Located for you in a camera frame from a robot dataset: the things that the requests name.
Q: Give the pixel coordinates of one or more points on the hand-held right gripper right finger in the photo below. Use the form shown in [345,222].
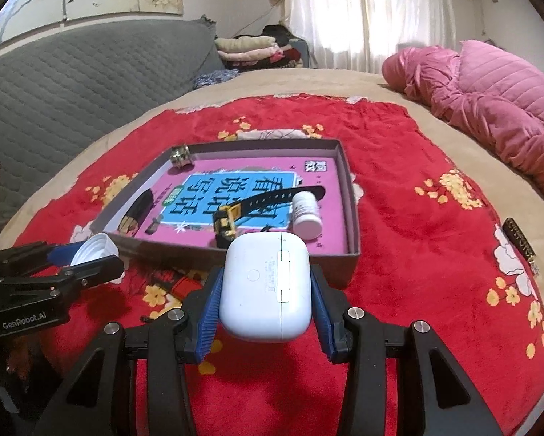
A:
[322,313]

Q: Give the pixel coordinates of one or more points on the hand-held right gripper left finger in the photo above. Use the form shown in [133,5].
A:
[208,313]

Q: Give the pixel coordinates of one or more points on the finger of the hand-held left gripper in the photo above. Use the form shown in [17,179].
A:
[94,270]
[60,254]

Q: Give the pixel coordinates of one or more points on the white plastic bottle cap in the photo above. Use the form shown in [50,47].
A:
[94,247]

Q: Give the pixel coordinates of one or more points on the grey cardboard box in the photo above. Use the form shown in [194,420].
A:
[326,268]

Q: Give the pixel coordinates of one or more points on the white earbuds case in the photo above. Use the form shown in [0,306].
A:
[262,290]

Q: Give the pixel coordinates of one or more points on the black tube with gold tip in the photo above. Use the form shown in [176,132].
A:
[138,211]

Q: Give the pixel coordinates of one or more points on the yellow toy excavator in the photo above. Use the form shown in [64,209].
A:
[226,225]

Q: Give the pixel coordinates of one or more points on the red floral blanket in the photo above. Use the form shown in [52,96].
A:
[412,281]

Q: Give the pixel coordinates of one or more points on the white pill bottle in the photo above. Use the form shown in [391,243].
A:
[306,215]

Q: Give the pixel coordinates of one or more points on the pink book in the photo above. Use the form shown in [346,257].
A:
[253,168]

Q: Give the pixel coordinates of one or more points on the grey quilted headboard cover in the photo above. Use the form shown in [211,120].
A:
[72,91]

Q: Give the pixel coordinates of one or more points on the blue patterned cloth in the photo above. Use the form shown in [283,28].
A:
[212,79]

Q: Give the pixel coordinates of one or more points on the beige bedsheet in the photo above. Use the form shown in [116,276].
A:
[299,84]

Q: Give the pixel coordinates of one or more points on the pile of folded clothes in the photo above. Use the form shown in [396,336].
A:
[253,50]

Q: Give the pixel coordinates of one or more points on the pink quilt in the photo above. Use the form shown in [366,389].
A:
[503,100]

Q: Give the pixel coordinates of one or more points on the white sheer curtain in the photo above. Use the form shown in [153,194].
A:
[367,9]

